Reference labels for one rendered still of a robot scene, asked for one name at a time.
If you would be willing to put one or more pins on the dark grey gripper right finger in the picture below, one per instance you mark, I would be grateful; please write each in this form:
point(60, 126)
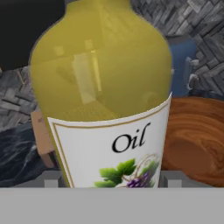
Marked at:
point(172, 179)

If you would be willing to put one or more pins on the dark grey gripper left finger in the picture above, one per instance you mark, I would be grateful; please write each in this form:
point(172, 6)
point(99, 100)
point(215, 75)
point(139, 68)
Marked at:
point(52, 180)

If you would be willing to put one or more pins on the yellow oil bottle white label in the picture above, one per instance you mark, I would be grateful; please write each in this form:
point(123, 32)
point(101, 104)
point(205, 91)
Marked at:
point(100, 73)

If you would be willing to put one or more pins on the brown wooden mixing bowl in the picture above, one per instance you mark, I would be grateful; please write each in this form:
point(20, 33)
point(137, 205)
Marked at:
point(194, 140)

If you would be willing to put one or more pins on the tan wooden block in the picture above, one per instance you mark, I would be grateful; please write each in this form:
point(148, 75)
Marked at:
point(42, 139)

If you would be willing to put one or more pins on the blue small appliance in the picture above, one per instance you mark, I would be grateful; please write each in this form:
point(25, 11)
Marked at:
point(181, 67)

